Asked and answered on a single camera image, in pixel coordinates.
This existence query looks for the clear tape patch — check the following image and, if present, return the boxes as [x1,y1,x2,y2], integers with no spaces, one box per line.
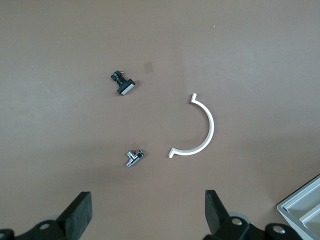
[143,61,154,75]

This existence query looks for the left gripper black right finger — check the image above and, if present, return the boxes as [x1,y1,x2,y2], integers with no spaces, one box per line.
[202,189,301,240]

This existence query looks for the white drawer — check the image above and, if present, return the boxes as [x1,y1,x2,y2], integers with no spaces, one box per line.
[284,183,320,218]
[299,206,320,237]

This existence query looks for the black switch with white face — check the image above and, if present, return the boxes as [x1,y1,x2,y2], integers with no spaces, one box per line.
[109,70,137,96]

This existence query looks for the white semicircular plastic bracket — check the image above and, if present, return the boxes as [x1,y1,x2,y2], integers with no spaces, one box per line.
[166,92,215,159]

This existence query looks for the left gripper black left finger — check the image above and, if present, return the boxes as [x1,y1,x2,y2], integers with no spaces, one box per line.
[0,191,93,240]

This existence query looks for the white middle drawer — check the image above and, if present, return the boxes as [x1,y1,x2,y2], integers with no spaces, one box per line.
[299,206,320,237]

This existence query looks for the white bottom drawer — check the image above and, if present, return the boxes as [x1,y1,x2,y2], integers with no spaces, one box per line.
[284,183,320,218]

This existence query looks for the white drawer cabinet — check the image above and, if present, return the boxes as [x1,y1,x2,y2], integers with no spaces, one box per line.
[276,172,320,240]

